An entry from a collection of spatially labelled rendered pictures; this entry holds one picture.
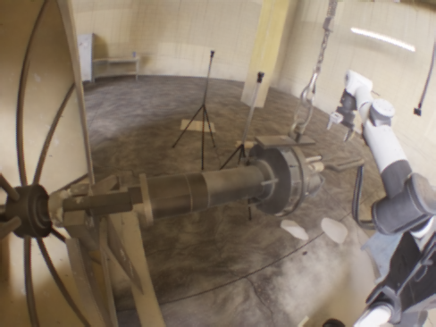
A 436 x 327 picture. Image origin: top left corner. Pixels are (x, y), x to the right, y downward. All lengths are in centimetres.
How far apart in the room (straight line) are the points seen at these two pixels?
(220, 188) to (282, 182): 19
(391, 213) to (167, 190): 53
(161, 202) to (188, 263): 99
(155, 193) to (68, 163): 99
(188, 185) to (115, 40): 811
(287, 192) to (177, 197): 32
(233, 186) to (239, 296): 100
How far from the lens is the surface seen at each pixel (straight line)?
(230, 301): 135
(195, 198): 46
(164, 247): 145
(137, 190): 58
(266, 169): 58
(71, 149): 132
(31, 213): 54
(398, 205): 46
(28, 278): 55
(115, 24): 846
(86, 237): 51
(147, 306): 112
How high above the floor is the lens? 128
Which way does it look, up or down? 34 degrees down
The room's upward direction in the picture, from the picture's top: 12 degrees clockwise
